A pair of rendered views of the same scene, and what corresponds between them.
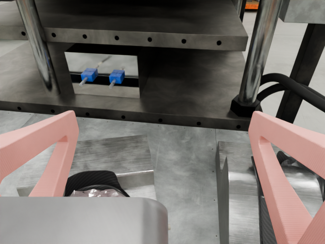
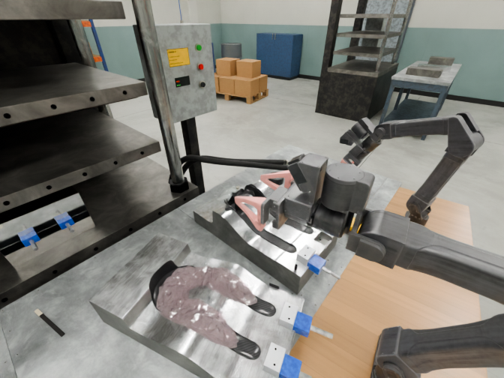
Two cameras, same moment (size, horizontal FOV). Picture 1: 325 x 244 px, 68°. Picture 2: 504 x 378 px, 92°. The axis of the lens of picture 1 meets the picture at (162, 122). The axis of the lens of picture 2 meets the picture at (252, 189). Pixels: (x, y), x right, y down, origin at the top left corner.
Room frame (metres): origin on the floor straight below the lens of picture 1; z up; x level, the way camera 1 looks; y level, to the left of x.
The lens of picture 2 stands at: (-0.14, 0.35, 1.50)
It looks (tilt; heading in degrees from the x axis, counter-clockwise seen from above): 35 degrees down; 303
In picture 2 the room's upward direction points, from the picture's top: straight up
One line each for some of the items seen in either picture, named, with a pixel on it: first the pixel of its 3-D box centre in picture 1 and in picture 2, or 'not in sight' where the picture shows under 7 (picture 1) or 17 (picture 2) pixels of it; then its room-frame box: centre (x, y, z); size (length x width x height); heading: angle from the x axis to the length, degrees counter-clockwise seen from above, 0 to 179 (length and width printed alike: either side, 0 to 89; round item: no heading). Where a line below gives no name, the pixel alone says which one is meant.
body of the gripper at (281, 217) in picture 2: not in sight; (299, 206); (-0.01, 0.00, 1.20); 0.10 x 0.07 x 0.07; 90
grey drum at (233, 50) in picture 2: not in sight; (232, 61); (4.61, -5.84, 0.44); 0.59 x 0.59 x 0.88
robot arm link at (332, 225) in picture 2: not in sight; (331, 215); (-0.07, 0.00, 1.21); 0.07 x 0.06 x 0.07; 0
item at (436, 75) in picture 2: not in sight; (422, 91); (-0.17, -4.80, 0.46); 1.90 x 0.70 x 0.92; 85
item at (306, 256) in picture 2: not in sight; (319, 265); (-0.05, -0.14, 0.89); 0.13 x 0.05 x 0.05; 172
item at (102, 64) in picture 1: (121, 52); (28, 200); (1.08, 0.19, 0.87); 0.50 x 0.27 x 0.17; 172
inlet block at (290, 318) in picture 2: not in sight; (306, 325); (-0.08, 0.02, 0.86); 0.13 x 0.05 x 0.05; 9
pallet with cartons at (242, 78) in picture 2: not in sight; (236, 78); (3.34, -4.32, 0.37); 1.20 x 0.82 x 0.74; 3
